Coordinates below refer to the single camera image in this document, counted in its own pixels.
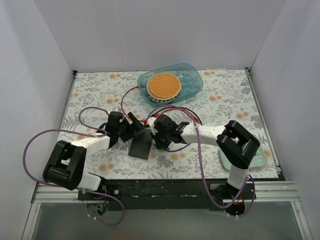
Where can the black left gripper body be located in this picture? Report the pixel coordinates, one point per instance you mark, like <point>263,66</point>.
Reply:
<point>127,127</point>

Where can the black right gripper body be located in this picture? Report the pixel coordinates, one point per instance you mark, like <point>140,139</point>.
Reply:
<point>155,135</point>

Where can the black network switch box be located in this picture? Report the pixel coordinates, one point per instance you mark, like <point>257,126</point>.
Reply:
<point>141,144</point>

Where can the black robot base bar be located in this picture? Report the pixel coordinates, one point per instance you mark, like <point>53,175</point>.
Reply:
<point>161,194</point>

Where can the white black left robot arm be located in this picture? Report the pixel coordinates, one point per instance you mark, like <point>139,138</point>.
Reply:
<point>66,164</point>

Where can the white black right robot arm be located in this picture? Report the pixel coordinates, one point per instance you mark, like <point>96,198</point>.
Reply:
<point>238,144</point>

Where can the floral patterned table mat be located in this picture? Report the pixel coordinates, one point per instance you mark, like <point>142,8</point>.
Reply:
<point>225,96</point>

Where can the orange woven round coaster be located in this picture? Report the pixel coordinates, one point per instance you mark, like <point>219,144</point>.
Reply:
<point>164,85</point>

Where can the teal plastic container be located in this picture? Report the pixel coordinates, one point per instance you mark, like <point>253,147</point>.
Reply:
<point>191,82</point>

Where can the light green square plate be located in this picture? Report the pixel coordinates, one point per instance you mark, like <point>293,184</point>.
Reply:
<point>259,160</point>

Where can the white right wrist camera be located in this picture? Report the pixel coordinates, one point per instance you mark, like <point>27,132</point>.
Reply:
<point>151,124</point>

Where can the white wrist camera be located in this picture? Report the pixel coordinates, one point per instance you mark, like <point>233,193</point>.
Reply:
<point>116,110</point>
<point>151,124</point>

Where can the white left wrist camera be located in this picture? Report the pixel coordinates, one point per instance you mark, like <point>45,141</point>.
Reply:
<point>116,110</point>

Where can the aluminium frame rail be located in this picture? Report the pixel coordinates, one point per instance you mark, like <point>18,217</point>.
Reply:
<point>265,191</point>

